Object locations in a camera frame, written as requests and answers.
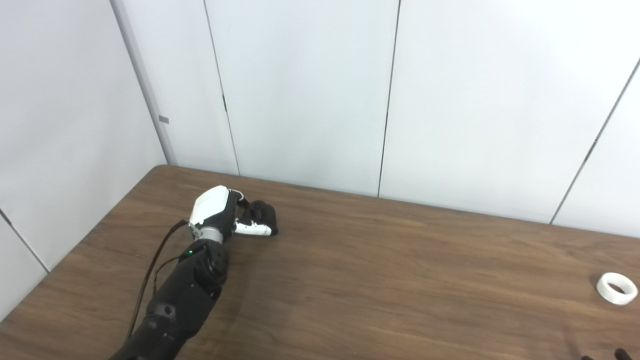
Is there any white plastic ring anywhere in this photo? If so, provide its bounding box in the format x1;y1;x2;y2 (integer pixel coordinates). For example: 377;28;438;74
596;272;639;306

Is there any grey wall corner post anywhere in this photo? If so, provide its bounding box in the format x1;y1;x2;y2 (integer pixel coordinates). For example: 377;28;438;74
110;0;179;167

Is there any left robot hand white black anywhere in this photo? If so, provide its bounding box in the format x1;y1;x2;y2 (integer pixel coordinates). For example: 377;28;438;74
189;185;279;242

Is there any round black plastic part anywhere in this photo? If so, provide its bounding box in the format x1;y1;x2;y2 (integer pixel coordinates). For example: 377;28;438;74
248;200;279;236

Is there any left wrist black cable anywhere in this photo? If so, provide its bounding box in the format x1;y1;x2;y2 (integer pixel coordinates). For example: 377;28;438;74
125;220;192;342

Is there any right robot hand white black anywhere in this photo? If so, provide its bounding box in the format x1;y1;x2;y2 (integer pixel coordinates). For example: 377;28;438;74
580;348;631;360

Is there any left arm thin black wire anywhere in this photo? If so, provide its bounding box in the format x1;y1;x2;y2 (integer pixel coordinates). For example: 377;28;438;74
152;254;187;297

